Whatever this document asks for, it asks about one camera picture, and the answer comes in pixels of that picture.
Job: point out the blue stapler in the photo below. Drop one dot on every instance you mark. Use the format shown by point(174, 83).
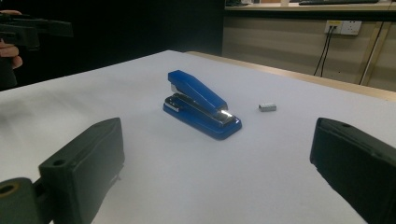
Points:
point(199, 96)

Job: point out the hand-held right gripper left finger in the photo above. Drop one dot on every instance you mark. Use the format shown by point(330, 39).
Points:
point(84, 168)

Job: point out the white wall socket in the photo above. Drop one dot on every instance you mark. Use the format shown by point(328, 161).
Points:
point(344, 27)

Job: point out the white table mat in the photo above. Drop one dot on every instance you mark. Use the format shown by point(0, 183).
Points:
point(186, 174)

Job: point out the metal stand leg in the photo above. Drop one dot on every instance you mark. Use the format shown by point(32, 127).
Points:
point(373, 56)

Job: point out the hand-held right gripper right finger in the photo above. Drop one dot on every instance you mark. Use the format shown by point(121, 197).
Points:
point(358, 168)

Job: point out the long wooden shelf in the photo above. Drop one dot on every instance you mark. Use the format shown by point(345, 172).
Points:
point(311, 7)

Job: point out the wooden table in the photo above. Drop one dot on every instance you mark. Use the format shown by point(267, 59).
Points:
point(311, 77)

